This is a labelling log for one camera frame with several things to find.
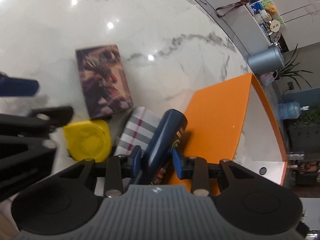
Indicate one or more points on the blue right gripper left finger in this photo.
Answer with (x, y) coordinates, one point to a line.
(133, 161)

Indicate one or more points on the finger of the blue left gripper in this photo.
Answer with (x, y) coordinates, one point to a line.
(16, 87)

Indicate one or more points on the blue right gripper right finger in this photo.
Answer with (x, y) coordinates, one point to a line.
(181, 165)

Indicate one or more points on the dark blue cylinder bottle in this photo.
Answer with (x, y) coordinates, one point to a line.
(156, 161)

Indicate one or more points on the plaid cloth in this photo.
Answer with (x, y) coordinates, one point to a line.
(138, 131)

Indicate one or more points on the yellow tape measure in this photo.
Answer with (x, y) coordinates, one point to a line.
(88, 140)

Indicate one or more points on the orange white storage box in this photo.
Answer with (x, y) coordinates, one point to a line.
(234, 120)

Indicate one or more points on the picture card box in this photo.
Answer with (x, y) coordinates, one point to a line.
(103, 81)

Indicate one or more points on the woven pink basket bag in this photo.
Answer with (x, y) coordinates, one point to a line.
(268, 78)

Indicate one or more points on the blue water jug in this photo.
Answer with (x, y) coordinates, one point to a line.
(291, 110)

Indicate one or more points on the grey metal trash can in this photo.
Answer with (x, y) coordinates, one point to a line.
(266, 61)

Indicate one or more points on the green potted plant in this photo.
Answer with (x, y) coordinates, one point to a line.
(291, 71)

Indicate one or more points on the items on cabinet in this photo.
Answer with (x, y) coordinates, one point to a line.
(268, 18)

